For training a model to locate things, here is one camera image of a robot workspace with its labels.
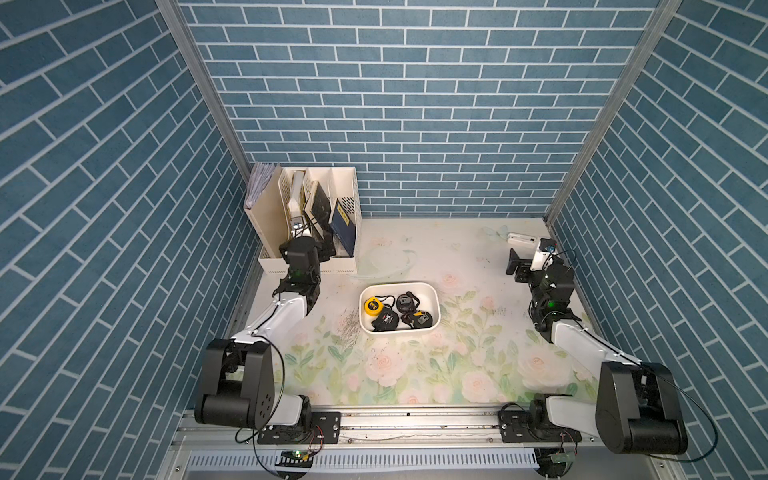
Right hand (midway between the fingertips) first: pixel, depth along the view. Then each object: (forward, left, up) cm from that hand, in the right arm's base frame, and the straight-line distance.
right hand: (531, 252), depth 86 cm
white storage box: (-7, +29, -16) cm, 34 cm away
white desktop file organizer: (+12, +80, +3) cm, 81 cm away
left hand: (-1, +62, +3) cm, 62 cm away
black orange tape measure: (-16, +32, -16) cm, 39 cm away
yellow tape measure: (-12, +46, -17) cm, 50 cm away
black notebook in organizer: (+15, +67, -2) cm, 69 cm away
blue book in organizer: (+16, +60, -11) cm, 63 cm away
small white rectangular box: (+20, -6, -18) cm, 28 cm away
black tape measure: (-17, +41, -16) cm, 47 cm away
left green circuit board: (-52, +60, -22) cm, 82 cm away
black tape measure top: (-10, +35, -17) cm, 40 cm away
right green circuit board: (-47, -4, -21) cm, 51 cm away
